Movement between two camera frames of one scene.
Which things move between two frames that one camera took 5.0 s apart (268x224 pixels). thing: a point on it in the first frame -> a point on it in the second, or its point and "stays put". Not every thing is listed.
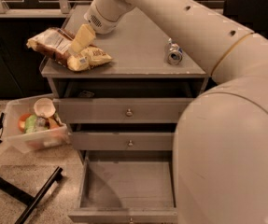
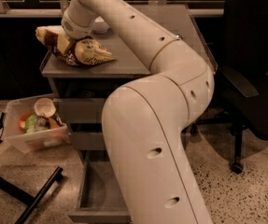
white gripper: [101, 21] -> [74, 28]
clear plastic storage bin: [35, 123] stays put
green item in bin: [31, 123] stays put
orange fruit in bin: [21, 122] stays put
